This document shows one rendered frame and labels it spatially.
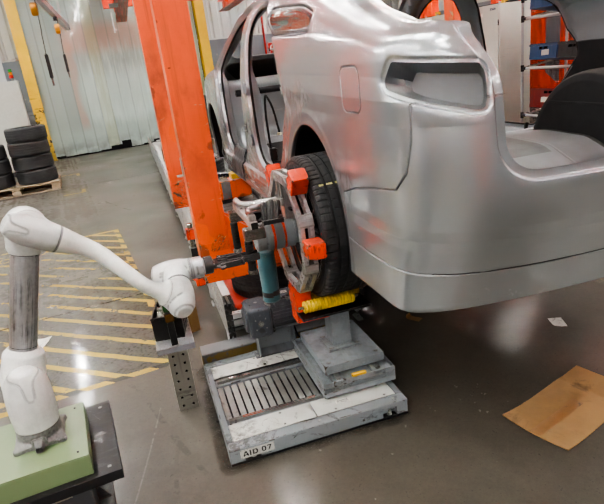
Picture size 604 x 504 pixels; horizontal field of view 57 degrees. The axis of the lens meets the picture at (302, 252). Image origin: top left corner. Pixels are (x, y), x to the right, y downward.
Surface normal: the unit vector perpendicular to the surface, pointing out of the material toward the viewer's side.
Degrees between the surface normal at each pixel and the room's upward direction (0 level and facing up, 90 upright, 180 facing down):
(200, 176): 90
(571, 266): 107
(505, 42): 90
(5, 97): 90
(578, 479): 0
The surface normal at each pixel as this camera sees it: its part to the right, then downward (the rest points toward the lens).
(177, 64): 0.29, 0.28
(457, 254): -0.14, 0.57
